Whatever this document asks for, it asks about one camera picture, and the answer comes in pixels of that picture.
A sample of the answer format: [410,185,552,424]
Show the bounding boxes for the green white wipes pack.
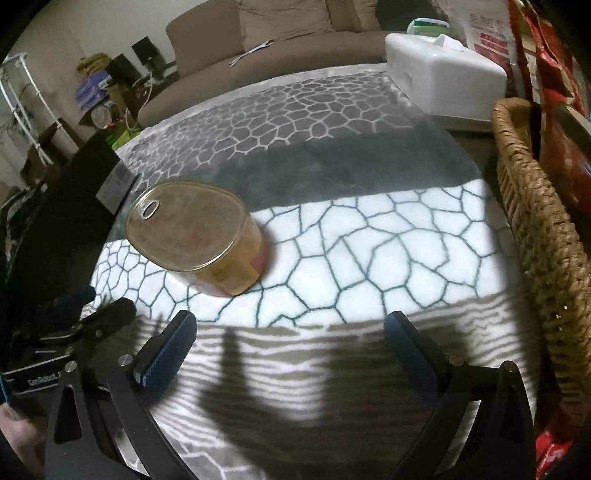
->
[406,18,451,36]

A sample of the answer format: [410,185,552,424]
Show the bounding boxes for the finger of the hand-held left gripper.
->
[51,285,97,320]
[43,298,137,348]

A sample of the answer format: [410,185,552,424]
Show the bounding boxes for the white tissue box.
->
[385,32,509,119]

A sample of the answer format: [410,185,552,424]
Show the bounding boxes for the black speaker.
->
[131,38,163,75]
[107,54,135,89]

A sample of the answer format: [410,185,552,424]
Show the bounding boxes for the brown sofa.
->
[139,0,445,128]

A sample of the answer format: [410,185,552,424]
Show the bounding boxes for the beige sofa cushion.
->
[235,0,334,34]

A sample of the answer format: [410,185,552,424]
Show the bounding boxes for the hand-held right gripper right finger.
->
[383,311,539,480]

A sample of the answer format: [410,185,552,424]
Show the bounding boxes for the wicker basket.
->
[490,98,591,394]

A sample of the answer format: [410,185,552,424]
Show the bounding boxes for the white pole rack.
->
[0,53,66,163]

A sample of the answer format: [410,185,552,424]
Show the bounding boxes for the golden tin can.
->
[126,181,269,297]

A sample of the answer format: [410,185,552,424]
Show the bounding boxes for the black box with white inside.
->
[0,134,141,301]

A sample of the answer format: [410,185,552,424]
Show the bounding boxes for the red and white bag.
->
[443,0,523,62]

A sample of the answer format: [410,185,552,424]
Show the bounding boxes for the white papers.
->
[228,41,274,66]

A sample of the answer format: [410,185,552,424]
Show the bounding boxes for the red snack packets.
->
[508,0,591,214]

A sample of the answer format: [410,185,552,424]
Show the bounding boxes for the stack of blue packages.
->
[74,76,112,110]

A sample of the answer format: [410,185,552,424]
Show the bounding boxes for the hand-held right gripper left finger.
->
[44,310,199,480]

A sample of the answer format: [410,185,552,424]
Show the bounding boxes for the dark sofa cushion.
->
[376,0,435,21]

